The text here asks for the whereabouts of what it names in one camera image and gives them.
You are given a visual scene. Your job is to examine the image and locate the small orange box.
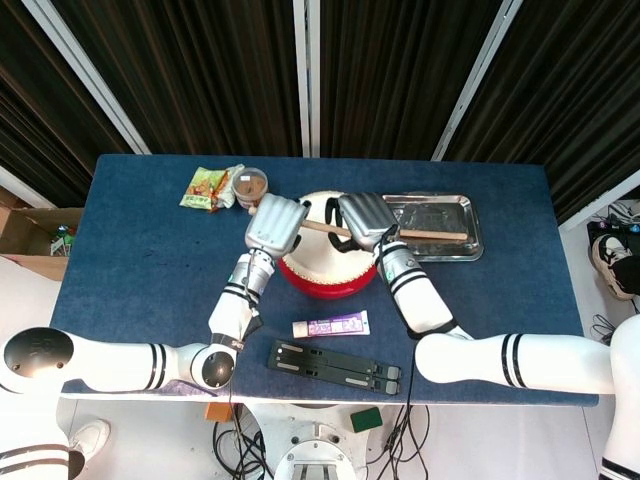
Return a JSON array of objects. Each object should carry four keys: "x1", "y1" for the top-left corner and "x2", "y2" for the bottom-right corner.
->
[{"x1": 204, "y1": 402, "x2": 237, "y2": 424}]

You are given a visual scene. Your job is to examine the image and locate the dark brown pleated curtain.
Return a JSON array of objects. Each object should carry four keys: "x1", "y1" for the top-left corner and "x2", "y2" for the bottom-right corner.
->
[
  {"x1": 318, "y1": 0, "x2": 502, "y2": 162},
  {"x1": 49, "y1": 0, "x2": 304, "y2": 159},
  {"x1": 0, "y1": 0, "x2": 137, "y2": 209},
  {"x1": 444, "y1": 0, "x2": 640, "y2": 224}
]

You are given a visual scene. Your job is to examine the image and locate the clear jar of rubber bands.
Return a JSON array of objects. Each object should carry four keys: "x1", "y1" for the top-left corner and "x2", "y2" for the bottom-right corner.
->
[{"x1": 231, "y1": 167, "x2": 270, "y2": 210}]

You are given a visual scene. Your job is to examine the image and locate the blue table cloth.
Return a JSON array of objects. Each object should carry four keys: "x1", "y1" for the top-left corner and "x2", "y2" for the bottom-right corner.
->
[{"x1": 49, "y1": 153, "x2": 599, "y2": 406}]

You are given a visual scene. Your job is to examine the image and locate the black power strip with plugs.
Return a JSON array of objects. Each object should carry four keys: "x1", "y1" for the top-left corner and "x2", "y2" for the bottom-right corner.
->
[{"x1": 586, "y1": 198, "x2": 640, "y2": 240}]

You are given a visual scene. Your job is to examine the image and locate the green rectangular block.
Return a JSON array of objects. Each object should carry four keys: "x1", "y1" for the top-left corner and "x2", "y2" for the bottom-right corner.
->
[{"x1": 349, "y1": 405, "x2": 384, "y2": 434}]

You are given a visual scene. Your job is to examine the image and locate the red drum with white skin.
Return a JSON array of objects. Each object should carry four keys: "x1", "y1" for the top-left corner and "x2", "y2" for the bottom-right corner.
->
[{"x1": 275, "y1": 190, "x2": 380, "y2": 302}]

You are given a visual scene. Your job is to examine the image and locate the rectangular stainless steel tray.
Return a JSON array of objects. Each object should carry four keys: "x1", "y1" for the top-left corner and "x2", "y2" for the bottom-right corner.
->
[{"x1": 381, "y1": 193, "x2": 486, "y2": 263}]

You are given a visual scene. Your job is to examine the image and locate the dark trouser leg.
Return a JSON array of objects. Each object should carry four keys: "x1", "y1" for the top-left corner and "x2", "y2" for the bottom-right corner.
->
[{"x1": 64, "y1": 448, "x2": 87, "y2": 480}]

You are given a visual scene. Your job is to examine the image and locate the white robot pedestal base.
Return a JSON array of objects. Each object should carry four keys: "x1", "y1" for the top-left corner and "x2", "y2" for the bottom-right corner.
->
[{"x1": 246, "y1": 402, "x2": 402, "y2": 480}]

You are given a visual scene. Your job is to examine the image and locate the purple and white toothpaste tube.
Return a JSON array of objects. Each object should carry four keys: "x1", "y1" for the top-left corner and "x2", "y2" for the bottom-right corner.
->
[{"x1": 291, "y1": 309, "x2": 372, "y2": 339}]

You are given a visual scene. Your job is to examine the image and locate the white metal frame post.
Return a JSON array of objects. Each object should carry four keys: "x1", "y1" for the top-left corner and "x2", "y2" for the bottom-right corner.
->
[
  {"x1": 292, "y1": 0, "x2": 322, "y2": 159},
  {"x1": 556, "y1": 169, "x2": 640, "y2": 233},
  {"x1": 0, "y1": 164, "x2": 57, "y2": 210},
  {"x1": 430, "y1": 0, "x2": 524, "y2": 163},
  {"x1": 22, "y1": 0, "x2": 152, "y2": 156}
]

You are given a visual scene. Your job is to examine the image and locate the folded black laptop stand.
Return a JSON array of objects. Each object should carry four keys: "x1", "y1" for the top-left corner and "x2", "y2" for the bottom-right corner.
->
[{"x1": 266, "y1": 339, "x2": 403, "y2": 397}]

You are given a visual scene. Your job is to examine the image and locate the black floor cable bundle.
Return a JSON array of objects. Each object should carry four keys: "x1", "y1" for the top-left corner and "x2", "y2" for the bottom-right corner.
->
[
  {"x1": 591, "y1": 309, "x2": 626, "y2": 349},
  {"x1": 367, "y1": 403, "x2": 432, "y2": 480},
  {"x1": 211, "y1": 402, "x2": 276, "y2": 480}
]

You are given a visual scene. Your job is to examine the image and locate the plain wooden drumstick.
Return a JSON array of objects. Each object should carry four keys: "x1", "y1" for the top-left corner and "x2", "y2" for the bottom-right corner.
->
[{"x1": 397, "y1": 228, "x2": 470, "y2": 243}]

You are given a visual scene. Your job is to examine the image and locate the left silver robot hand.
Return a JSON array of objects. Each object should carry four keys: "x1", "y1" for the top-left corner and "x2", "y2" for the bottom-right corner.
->
[{"x1": 243, "y1": 192, "x2": 312, "y2": 259}]

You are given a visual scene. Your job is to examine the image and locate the black and white sneaker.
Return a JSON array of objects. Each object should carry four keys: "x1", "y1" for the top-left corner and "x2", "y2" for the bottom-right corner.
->
[{"x1": 591, "y1": 233, "x2": 640, "y2": 302}]

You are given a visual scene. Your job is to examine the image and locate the brown cardboard box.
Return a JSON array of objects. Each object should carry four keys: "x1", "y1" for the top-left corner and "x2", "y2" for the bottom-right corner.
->
[{"x1": 0, "y1": 187, "x2": 84, "y2": 282}]

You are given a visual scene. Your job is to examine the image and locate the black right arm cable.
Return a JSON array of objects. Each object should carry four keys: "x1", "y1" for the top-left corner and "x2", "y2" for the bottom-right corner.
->
[{"x1": 402, "y1": 344, "x2": 416, "y2": 436}]

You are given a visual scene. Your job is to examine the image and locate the green and orange snack packet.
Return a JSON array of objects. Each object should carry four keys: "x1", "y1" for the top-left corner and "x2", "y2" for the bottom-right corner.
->
[{"x1": 179, "y1": 163, "x2": 247, "y2": 215}]

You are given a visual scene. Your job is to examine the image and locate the wooden drumstick with black band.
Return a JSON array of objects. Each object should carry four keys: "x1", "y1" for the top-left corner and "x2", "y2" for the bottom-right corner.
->
[{"x1": 243, "y1": 206, "x2": 357, "y2": 239}]

